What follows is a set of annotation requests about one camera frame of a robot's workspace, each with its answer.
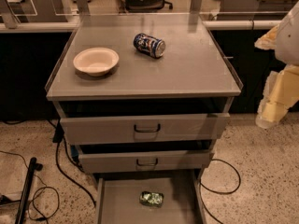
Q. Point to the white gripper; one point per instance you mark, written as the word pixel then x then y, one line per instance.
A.
pixel 288 39

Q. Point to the green can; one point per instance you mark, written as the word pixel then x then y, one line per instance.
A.
pixel 151 199

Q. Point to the grey top drawer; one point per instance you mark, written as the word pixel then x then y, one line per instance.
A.
pixel 139 129

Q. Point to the grey drawer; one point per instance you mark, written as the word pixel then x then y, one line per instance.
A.
pixel 96 160
pixel 118 200
pixel 139 129

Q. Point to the blue soda can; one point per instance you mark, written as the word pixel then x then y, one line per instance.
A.
pixel 150 45

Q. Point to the grey drawer cabinet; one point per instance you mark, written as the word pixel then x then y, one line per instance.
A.
pixel 192 77

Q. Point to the grey middle drawer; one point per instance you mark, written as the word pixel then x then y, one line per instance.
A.
pixel 96 160

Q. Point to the grey bottom drawer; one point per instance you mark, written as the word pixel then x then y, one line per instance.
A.
pixel 118 200

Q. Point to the white bowl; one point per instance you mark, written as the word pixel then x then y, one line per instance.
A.
pixel 96 62

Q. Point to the black pole on floor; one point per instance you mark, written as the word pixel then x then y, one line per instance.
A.
pixel 26 191

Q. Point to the white rail bar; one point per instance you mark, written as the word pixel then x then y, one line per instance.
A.
pixel 240 25

